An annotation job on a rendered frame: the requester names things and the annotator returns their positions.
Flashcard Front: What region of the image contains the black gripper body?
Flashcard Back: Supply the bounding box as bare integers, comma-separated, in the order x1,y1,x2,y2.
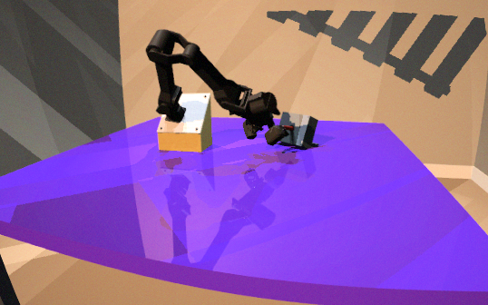
249,112,285,146

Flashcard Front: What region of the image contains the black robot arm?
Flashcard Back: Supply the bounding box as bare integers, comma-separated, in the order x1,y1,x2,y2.
146,29,278,140

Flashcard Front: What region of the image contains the grey sloped panel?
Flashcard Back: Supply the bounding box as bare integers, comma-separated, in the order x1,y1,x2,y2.
279,112,318,148

